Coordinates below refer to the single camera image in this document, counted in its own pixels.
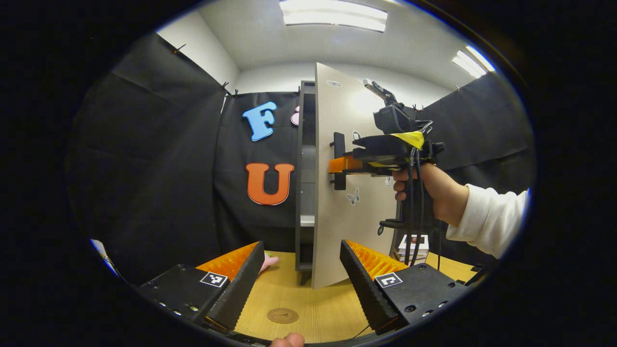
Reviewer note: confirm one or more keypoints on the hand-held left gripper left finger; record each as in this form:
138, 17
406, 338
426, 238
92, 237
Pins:
243, 289

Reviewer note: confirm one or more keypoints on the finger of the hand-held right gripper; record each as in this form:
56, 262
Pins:
344, 165

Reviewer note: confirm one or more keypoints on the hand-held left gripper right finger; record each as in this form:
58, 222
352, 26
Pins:
366, 289

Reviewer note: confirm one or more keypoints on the dark grey cabinet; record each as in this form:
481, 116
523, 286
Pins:
304, 144

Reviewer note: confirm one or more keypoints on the round brown coaster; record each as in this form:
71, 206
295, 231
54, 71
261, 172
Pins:
283, 315

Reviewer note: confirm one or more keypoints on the grey cabinet door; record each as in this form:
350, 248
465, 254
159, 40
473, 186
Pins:
347, 231

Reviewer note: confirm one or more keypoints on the pink plush toy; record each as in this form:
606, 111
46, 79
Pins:
269, 262

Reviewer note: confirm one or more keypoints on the stack of white books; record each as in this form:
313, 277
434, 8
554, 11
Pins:
420, 243

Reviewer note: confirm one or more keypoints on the small ceiling light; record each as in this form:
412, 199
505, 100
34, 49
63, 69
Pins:
470, 62

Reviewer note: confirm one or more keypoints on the black backdrop cloth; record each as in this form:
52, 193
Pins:
159, 168

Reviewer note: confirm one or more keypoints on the long ceiling light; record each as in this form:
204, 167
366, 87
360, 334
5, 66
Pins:
332, 14

